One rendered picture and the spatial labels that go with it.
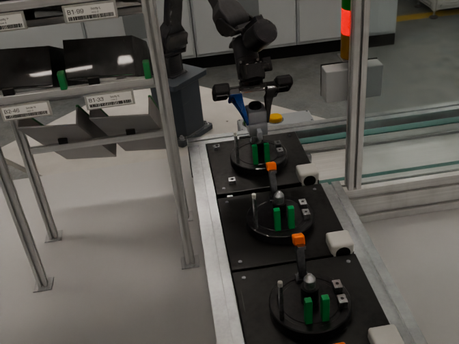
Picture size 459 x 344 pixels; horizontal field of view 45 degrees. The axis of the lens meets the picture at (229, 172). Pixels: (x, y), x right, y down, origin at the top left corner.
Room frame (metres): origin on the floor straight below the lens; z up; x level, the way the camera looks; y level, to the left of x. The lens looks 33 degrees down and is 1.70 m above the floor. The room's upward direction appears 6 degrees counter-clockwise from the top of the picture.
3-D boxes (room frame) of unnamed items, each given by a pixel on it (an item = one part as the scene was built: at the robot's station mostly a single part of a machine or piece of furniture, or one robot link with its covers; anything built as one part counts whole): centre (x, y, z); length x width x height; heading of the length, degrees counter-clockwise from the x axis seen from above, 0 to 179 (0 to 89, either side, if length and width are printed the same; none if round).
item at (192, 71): (1.56, 0.14, 0.96); 0.15 x 0.15 x 0.20; 48
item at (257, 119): (1.16, -0.08, 1.09); 0.08 x 0.04 x 0.07; 5
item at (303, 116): (1.39, -0.14, 0.93); 0.21 x 0.07 x 0.06; 94
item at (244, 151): (1.17, -0.08, 0.98); 0.14 x 0.14 x 0.02
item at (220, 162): (1.17, -0.08, 0.96); 0.24 x 0.24 x 0.02; 4
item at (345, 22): (1.07, -0.27, 1.33); 0.05 x 0.05 x 0.05
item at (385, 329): (0.67, -0.11, 1.01); 0.24 x 0.24 x 0.13; 4
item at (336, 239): (0.92, -0.10, 1.01); 0.24 x 0.24 x 0.13; 4
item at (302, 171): (1.08, -0.18, 0.97); 0.05 x 0.05 x 0.04; 4
